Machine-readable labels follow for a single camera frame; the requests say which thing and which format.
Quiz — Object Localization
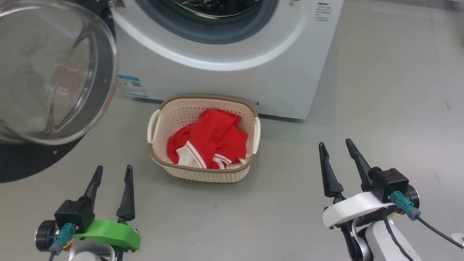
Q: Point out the black round glass washer door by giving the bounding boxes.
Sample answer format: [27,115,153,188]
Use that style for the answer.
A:
[0,0,119,183]

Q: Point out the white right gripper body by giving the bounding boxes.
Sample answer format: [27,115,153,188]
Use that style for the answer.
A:
[322,191,395,229]

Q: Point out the cream perforated laundry basket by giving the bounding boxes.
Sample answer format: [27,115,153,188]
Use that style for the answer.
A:
[146,95,261,183]

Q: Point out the right camera cable teal plug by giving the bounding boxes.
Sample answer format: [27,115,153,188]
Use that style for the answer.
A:
[391,191,464,250]

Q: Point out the camera cable teal plug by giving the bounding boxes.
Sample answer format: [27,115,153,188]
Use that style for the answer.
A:
[391,191,464,250]
[48,223,76,261]

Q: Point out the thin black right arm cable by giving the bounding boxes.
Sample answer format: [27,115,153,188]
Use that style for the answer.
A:
[384,214,414,261]

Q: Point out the left camera cable teal plug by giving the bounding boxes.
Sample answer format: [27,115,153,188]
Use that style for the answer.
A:
[48,223,76,261]

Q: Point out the blue energy label sticker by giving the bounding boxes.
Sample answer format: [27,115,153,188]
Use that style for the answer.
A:
[118,74,149,98]

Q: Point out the white washing machine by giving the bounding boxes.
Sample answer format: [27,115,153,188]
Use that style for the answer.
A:
[109,0,344,120]

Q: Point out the washing machine metal drum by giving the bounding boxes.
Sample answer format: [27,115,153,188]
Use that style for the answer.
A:
[170,0,262,18]

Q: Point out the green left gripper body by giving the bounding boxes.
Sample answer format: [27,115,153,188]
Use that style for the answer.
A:
[72,219,142,251]

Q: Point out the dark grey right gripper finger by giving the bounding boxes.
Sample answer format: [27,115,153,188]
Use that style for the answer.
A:
[345,138,374,192]
[319,142,344,198]

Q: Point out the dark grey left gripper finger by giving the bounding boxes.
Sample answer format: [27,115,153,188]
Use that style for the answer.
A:
[83,165,104,211]
[116,165,136,222]

